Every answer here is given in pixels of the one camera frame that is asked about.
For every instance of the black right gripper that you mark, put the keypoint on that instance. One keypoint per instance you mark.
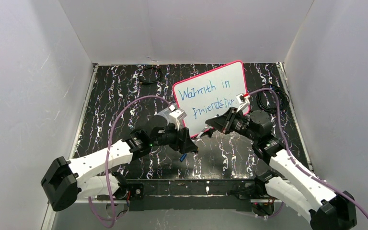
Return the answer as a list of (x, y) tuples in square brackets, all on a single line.
[(230, 120)]

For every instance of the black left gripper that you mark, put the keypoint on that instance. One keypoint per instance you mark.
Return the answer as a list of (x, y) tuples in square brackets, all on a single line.
[(180, 139)]

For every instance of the white blue marker pen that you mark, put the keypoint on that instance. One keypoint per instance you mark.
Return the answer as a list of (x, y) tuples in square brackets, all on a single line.
[(204, 129)]

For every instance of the blue marker cap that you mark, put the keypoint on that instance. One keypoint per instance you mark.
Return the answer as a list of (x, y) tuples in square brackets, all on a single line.
[(183, 157)]

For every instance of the pink framed whiteboard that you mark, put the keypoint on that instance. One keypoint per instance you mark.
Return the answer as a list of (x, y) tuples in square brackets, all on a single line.
[(210, 93)]

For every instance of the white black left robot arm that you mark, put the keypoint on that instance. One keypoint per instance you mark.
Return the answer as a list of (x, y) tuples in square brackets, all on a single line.
[(68, 180)]

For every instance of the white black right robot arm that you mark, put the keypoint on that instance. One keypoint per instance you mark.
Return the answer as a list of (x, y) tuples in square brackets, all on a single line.
[(291, 182)]

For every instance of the clear plastic screw box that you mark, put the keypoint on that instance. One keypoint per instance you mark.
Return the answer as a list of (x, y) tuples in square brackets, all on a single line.
[(164, 113)]

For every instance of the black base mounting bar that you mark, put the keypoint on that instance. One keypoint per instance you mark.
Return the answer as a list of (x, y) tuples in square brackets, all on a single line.
[(157, 194)]

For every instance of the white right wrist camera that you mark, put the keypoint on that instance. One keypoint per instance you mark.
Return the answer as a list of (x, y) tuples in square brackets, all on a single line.
[(244, 103)]

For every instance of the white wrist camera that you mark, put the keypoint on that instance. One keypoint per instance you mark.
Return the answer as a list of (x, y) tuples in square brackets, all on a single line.
[(244, 103), (176, 116)]

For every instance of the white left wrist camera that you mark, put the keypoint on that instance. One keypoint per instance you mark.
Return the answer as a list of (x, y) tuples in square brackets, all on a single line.
[(176, 116)]

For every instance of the aluminium rail right edge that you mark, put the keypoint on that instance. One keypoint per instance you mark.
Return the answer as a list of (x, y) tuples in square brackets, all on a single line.
[(283, 78)]

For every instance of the aluminium rail edge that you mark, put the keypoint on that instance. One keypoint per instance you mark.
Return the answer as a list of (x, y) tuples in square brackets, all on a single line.
[(50, 214), (283, 78)]

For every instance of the aluminium rail left edge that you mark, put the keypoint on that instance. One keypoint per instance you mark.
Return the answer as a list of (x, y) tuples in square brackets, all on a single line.
[(50, 214)]

